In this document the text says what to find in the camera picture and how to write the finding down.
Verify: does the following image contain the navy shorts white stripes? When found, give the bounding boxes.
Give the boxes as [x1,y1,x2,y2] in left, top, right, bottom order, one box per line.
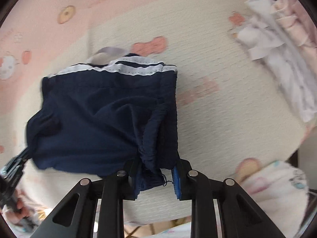
[26,53,180,195]

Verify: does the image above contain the white and dark clothes pile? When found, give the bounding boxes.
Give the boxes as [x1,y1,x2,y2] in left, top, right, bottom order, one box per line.
[234,0,316,123]

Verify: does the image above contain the left hand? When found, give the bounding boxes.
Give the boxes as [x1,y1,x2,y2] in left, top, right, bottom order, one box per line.
[1,190,33,226]

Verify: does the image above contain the pink cream Hello Kitty blanket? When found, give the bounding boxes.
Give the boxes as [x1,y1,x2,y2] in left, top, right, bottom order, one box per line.
[1,0,305,225]

